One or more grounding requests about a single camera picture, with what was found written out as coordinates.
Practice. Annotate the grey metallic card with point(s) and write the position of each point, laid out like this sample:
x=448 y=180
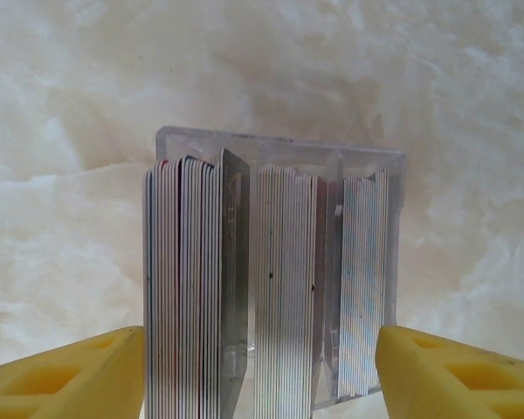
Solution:
x=235 y=262

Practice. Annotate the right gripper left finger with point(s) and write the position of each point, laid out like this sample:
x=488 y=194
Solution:
x=70 y=379

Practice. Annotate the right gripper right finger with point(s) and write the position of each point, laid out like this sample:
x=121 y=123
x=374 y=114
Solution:
x=463 y=384

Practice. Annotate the stack of plastic cards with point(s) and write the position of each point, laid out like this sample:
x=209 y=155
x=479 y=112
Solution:
x=362 y=283
x=179 y=283
x=284 y=283

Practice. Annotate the clear acrylic card box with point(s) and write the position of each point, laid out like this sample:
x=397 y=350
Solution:
x=288 y=148

